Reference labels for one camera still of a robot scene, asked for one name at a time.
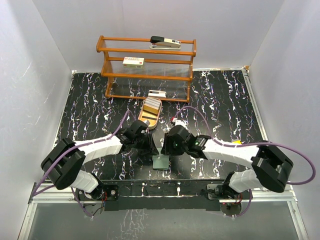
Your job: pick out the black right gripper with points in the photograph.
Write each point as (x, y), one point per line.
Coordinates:
(168, 149)

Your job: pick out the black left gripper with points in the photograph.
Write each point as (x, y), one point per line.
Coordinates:
(153, 150)

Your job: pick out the mint green card holder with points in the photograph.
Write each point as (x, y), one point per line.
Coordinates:
(160, 162)

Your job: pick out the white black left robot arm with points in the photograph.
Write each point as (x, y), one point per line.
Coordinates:
(63, 165)

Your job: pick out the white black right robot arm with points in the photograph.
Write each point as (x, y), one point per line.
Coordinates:
(267, 166)

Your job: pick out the beige oval card tray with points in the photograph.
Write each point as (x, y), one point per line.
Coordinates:
(153, 119)

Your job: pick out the stack of credit cards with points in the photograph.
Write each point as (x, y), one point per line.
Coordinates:
(152, 105)

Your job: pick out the black front base bar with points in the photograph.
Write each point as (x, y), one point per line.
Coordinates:
(181, 194)

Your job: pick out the yellow grey small block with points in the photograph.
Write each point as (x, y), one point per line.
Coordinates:
(237, 142)

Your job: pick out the wooden three-tier shelf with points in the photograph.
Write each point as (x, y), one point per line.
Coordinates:
(164, 70)

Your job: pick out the white red staples box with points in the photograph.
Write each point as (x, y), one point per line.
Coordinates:
(133, 62)

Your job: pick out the black grey stapler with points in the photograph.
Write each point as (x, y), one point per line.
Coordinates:
(162, 43)

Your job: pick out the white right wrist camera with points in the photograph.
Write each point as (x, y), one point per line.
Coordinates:
(177, 122)

